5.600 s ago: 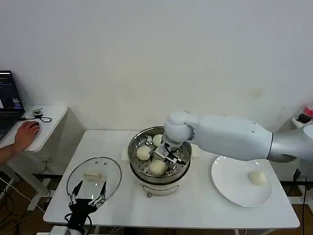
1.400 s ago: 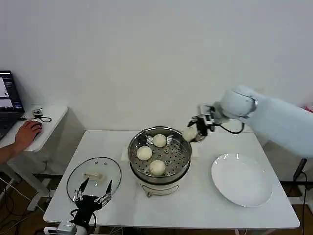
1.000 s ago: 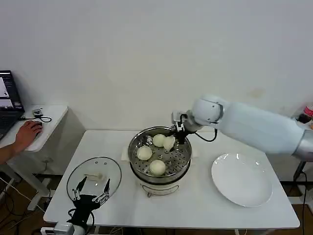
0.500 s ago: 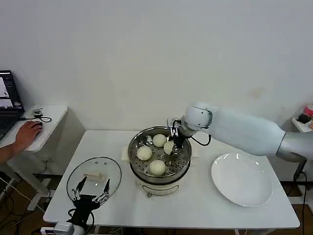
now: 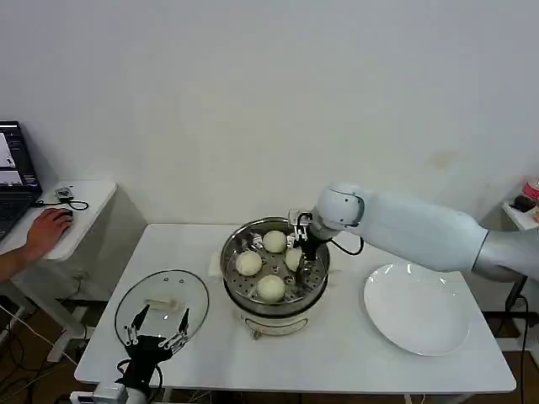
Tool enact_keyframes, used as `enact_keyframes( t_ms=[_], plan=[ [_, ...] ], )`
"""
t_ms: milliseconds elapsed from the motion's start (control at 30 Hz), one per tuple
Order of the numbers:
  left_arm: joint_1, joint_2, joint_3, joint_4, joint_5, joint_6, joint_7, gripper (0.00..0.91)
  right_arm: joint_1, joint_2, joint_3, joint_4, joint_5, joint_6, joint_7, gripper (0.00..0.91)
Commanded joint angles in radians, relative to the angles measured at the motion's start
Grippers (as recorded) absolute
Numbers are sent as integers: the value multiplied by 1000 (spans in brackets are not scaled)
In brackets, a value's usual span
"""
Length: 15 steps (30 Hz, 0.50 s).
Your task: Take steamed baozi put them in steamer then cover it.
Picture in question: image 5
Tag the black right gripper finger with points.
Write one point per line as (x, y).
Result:
(309, 272)
(300, 278)

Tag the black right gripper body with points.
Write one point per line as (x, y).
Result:
(310, 252)

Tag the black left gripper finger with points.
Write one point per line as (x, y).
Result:
(141, 316)
(184, 322)

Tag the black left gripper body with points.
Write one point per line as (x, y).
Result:
(145, 357)

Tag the white steamed bun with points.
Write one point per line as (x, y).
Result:
(270, 288)
(292, 257)
(249, 263)
(274, 242)

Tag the black computer mouse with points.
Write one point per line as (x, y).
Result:
(66, 213)

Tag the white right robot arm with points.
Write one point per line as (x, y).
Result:
(421, 227)

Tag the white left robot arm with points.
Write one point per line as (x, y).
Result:
(122, 393)

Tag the person's hand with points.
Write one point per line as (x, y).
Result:
(46, 233)

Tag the round glass lid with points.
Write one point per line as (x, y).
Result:
(168, 290)

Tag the white cooker pot base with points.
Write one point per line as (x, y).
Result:
(273, 326)

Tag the steel perforated steamer basket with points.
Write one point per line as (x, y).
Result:
(240, 290)

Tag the white round plate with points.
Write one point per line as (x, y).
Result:
(417, 311)

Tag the white side desk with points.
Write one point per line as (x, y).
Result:
(90, 206)

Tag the small grey device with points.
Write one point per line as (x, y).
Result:
(64, 193)

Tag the black laptop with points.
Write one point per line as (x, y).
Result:
(14, 168)

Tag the small white side table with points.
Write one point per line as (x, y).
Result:
(520, 219)

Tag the small black object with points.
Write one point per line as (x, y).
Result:
(523, 204)

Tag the pink red container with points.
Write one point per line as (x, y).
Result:
(531, 189)

